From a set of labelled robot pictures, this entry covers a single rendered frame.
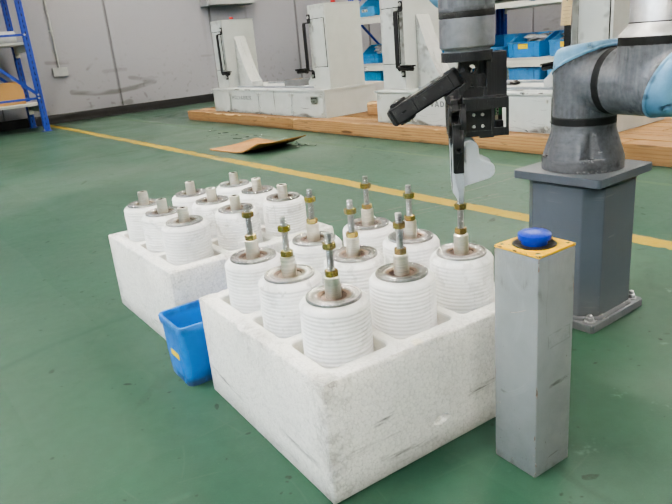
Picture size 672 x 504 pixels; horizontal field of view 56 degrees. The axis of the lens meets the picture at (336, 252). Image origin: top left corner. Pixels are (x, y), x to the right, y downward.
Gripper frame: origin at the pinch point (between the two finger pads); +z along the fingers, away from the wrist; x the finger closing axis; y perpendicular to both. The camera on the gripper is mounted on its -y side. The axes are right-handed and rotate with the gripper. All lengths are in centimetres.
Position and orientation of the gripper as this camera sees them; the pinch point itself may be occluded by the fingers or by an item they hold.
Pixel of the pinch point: (455, 193)
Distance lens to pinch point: 95.5
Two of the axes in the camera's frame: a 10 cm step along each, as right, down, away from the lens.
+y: 9.9, -0.5, -1.2
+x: 0.9, -3.3, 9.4
